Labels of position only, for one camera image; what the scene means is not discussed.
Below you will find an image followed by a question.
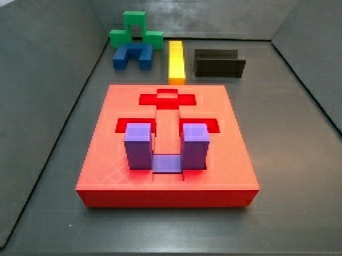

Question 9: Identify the blue U-shaped block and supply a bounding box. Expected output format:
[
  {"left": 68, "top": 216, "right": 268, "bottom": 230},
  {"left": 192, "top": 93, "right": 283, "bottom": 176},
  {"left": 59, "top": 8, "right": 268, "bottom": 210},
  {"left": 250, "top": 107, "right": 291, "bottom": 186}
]
[{"left": 112, "top": 43, "right": 153, "bottom": 70}]

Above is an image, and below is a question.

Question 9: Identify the red base block with slots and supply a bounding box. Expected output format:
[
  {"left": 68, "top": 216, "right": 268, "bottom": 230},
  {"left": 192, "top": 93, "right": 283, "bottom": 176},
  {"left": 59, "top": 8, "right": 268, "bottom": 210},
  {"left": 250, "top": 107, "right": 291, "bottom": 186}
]
[{"left": 76, "top": 85, "right": 259, "bottom": 208}]

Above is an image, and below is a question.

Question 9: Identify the green stepped block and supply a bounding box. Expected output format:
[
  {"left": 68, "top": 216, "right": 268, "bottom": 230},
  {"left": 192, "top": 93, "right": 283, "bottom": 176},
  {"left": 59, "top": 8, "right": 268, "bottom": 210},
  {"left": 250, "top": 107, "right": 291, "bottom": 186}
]
[{"left": 108, "top": 11, "right": 163, "bottom": 50}]

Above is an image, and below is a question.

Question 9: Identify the purple U-shaped block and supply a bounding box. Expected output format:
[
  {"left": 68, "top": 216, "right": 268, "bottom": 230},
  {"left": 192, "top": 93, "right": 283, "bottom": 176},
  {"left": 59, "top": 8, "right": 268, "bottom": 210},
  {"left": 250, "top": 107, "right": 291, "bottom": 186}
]
[{"left": 124, "top": 123, "right": 210, "bottom": 174}]

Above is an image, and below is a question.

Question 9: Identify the yellow long bar block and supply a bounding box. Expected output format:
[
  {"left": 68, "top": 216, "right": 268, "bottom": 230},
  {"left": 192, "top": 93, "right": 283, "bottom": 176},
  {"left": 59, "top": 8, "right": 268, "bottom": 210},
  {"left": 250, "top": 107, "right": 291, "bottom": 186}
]
[{"left": 168, "top": 41, "right": 186, "bottom": 85}]

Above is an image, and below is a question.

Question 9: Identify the black angled fixture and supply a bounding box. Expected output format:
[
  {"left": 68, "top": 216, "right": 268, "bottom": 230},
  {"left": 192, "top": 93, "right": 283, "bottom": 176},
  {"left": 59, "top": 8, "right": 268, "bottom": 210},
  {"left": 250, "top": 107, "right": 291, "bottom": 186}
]
[{"left": 194, "top": 49, "right": 246, "bottom": 78}]

